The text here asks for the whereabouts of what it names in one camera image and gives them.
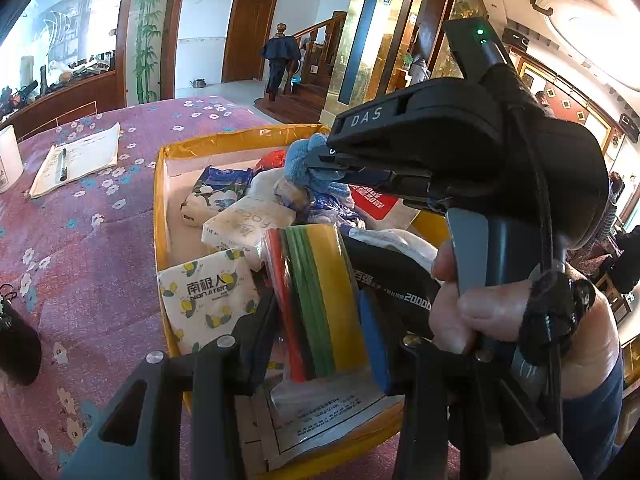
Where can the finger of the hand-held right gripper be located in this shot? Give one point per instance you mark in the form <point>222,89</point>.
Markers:
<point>395,183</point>
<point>345,161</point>

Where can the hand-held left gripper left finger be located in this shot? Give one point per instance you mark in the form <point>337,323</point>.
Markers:
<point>255,350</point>

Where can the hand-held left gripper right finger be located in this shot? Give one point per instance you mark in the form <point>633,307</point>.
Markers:
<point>375,340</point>

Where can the blue fluffy ball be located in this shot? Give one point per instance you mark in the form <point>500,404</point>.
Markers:
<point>300,160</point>

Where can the multicoloured sponge pack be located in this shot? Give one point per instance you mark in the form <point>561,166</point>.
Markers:
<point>320,300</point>

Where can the yellow cardboard box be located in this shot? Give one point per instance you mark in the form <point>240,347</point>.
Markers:
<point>225,139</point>

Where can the person's right forearm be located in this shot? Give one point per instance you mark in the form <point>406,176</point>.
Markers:
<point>595,420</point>

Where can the person's right hand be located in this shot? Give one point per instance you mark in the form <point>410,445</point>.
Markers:
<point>480,310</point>

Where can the red and white leaflet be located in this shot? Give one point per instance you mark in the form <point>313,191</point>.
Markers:
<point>372,202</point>

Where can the white printed plastic bag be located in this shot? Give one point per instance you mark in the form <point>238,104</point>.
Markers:
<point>400,242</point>

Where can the black package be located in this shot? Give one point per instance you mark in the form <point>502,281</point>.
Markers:
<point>390,280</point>

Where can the white lemon-print tissue pack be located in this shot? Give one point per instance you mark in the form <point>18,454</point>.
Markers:
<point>200,300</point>

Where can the orange mesh bag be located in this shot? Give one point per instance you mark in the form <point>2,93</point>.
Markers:
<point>270,160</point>

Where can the wooden stair railing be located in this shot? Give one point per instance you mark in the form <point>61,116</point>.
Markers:
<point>320,45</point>

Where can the dark blue hanging jacket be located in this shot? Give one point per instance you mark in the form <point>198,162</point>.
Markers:
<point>280,60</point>

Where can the white wipes pack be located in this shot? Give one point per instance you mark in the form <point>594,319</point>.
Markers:
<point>245,230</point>

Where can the gold mirrored pillar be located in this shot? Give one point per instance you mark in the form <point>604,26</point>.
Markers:
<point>360,35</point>

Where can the blue floral tissue pack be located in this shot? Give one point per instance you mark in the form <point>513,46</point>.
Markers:
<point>215,195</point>

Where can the brown wooden door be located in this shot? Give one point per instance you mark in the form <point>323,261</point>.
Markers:
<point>250,35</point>

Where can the purple floral tablecloth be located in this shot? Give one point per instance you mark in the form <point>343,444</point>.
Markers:
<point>100,260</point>

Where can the bamboo-painted pillar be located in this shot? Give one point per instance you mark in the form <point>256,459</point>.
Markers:
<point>147,35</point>

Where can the black electric motor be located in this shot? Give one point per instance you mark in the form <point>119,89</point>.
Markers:
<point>17,345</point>

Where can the paper document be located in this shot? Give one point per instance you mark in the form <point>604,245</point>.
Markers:
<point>90,155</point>

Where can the black pen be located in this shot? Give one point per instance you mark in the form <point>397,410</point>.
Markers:
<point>62,165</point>

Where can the wooden counter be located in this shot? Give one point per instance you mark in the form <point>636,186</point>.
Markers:
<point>75,95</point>

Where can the white plastic jar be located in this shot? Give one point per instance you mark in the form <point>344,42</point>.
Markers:
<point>9,160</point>

